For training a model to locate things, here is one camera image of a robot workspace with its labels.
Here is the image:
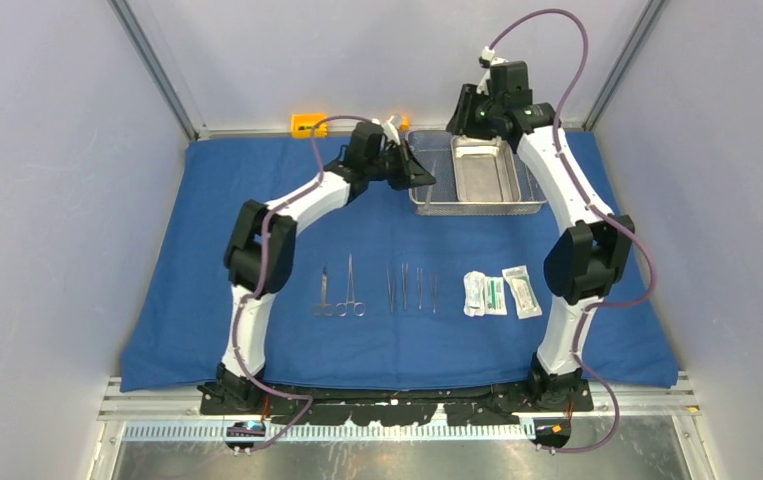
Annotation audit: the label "aluminium frame rail right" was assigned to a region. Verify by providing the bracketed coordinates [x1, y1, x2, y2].
[582, 0, 670, 131]

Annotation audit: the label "steel forceps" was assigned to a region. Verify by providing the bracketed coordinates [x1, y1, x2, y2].
[386, 264, 396, 314]

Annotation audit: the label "green white sterile packet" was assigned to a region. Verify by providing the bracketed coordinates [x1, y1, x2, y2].
[483, 277, 507, 316]

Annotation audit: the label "white gauze roll packet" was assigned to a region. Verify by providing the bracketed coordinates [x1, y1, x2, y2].
[463, 271, 486, 317]

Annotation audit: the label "wire mesh steel tray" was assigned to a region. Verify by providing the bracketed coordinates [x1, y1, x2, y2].
[406, 130, 546, 216]

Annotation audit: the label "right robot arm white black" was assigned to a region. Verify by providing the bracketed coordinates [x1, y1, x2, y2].
[446, 59, 634, 411]

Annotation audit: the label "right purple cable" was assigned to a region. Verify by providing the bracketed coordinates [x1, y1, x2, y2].
[480, 8, 659, 455]

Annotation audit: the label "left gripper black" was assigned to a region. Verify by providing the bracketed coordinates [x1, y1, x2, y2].
[365, 138, 435, 191]

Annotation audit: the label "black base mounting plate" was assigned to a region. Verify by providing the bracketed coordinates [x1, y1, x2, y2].
[197, 380, 593, 426]

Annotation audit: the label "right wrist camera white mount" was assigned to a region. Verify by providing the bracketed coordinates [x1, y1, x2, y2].
[476, 46, 508, 95]

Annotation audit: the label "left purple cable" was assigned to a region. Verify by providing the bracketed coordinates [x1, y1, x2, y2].
[229, 116, 382, 454]

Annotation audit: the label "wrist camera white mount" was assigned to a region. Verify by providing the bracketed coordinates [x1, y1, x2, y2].
[371, 114, 404, 145]
[476, 46, 508, 95]

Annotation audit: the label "yellow toy block large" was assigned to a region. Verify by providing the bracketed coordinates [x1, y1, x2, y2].
[290, 113, 326, 139]

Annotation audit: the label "aluminium front rail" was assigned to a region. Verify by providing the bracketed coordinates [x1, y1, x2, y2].
[98, 374, 702, 442]

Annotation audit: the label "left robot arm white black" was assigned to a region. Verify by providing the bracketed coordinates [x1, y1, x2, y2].
[212, 115, 436, 414]

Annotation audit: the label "blunt steel tweezers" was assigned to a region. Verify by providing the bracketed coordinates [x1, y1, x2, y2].
[401, 262, 409, 311]

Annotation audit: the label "aluminium frame post left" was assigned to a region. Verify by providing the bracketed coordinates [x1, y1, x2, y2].
[108, 0, 202, 142]

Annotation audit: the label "thin steel tweezers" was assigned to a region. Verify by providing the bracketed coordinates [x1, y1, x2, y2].
[416, 267, 424, 310]

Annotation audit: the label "steel hemostat ring handles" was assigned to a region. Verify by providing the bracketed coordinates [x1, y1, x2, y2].
[335, 254, 366, 317]

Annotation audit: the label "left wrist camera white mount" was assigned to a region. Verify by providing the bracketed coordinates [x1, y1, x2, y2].
[371, 114, 404, 145]

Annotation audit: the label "pointed steel tweezers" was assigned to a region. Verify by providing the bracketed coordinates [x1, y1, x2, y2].
[429, 274, 438, 313]

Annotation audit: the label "purple cable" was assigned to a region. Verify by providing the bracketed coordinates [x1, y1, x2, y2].
[480, 8, 659, 455]
[229, 116, 382, 454]

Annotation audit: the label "steel scalpel handle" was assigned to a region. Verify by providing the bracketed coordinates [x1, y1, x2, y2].
[423, 159, 437, 215]

